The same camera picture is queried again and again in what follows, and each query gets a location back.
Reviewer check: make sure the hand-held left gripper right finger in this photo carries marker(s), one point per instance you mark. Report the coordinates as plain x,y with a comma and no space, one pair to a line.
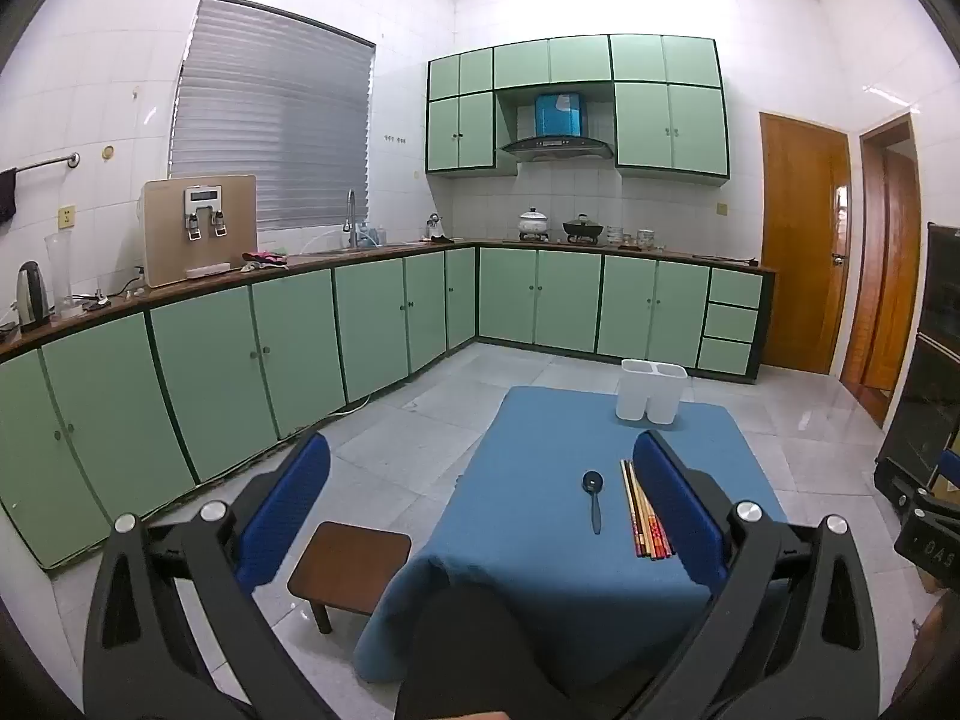
675,510

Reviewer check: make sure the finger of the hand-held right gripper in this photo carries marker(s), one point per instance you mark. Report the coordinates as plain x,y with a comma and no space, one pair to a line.
949,469
900,484

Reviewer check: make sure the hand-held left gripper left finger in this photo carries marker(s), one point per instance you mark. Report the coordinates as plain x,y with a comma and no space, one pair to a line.
289,510

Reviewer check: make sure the bundle of chopsticks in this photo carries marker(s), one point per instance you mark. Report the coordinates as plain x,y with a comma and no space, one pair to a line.
637,517

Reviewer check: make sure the black spoon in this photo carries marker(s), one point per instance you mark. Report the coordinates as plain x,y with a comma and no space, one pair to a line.
596,514

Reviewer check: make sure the white utensil holder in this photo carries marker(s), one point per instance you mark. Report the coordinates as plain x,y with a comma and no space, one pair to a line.
645,397

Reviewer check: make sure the small brown wooden stool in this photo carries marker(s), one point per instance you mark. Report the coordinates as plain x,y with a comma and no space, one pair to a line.
345,566

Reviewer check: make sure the black glass cabinet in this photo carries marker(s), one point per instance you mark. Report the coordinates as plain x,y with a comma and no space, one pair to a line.
930,360

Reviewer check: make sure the blue tablecloth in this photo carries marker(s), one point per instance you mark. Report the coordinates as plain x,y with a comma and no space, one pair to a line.
525,502

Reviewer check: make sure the green base kitchen cabinets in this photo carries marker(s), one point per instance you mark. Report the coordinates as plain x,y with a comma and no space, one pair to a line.
300,352

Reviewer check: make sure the wooden door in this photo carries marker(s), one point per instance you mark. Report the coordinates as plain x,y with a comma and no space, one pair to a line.
889,277
802,240

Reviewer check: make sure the person's dark clothing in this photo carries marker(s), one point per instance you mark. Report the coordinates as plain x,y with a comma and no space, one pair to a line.
480,652

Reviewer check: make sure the pink cloth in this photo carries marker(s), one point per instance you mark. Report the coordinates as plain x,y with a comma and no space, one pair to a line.
264,259

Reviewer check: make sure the stack of bowls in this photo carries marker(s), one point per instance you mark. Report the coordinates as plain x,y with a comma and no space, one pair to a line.
615,236
649,239

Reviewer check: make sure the bottles beside sink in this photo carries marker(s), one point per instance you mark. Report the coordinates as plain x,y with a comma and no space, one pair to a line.
373,236

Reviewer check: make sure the metal sink faucet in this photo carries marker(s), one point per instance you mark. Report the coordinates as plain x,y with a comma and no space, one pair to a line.
351,221

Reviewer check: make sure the black wok with lid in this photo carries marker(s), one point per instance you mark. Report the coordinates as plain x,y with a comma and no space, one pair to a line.
582,229

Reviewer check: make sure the small stovetop kettle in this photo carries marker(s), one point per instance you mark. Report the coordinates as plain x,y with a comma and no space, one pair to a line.
435,229

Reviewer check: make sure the white cooking pot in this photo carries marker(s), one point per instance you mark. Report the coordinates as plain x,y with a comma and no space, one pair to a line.
533,225

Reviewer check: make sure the clear plastic pitcher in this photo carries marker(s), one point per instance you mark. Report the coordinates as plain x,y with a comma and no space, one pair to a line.
60,270

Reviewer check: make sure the steel electric kettle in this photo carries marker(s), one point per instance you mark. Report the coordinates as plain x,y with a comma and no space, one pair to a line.
31,300

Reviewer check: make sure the grey window blinds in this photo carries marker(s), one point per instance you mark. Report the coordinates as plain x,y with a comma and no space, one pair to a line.
270,127

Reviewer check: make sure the range hood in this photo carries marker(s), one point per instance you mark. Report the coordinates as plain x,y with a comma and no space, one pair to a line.
559,116

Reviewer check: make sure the dark towel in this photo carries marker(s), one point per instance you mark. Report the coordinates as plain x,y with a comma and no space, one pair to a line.
7,195

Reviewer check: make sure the yellow wall socket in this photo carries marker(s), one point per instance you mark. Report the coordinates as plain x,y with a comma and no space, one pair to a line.
68,217

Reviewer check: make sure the green wall kitchen cabinets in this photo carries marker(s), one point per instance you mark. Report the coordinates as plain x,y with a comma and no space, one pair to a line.
637,127

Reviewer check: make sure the metal towel rail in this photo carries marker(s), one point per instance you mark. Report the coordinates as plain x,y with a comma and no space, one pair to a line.
49,162

